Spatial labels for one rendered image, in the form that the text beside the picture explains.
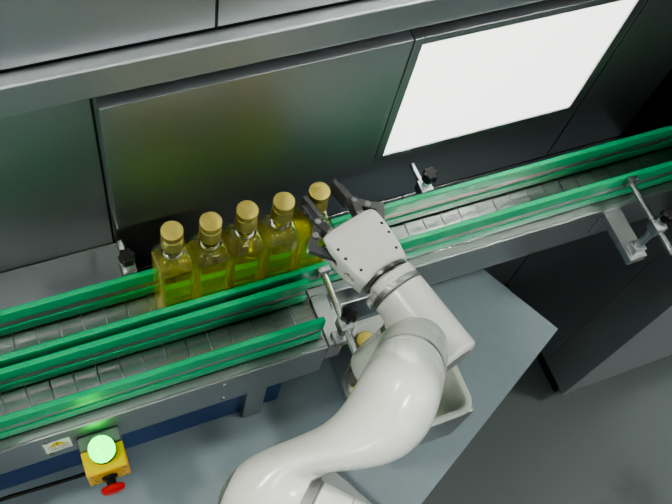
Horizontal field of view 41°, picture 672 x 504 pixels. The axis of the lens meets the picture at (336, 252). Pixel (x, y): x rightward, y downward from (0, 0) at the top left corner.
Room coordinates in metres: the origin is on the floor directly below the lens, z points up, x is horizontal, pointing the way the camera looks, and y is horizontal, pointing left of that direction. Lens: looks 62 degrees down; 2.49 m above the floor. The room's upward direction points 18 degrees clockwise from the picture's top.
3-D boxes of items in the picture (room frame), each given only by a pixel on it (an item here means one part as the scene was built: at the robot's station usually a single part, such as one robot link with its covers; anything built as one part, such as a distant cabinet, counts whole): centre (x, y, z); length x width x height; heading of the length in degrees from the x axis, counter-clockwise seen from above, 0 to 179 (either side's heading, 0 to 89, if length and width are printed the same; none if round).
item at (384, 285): (0.60, -0.09, 1.32); 0.09 x 0.03 x 0.08; 143
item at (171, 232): (0.56, 0.24, 1.31); 0.04 x 0.04 x 0.04
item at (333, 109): (0.91, 0.01, 1.32); 0.90 x 0.03 x 0.34; 128
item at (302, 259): (0.71, 0.05, 1.16); 0.06 x 0.06 x 0.21; 38
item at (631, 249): (1.01, -0.54, 1.07); 0.17 x 0.05 x 0.23; 38
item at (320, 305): (0.63, -0.03, 1.02); 0.09 x 0.04 x 0.07; 38
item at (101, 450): (0.30, 0.26, 1.01); 0.04 x 0.04 x 0.03
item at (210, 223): (0.60, 0.19, 1.31); 0.04 x 0.04 x 0.04
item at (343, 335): (0.62, -0.04, 1.12); 0.17 x 0.03 x 0.12; 38
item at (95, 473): (0.30, 0.26, 0.96); 0.07 x 0.07 x 0.07; 38
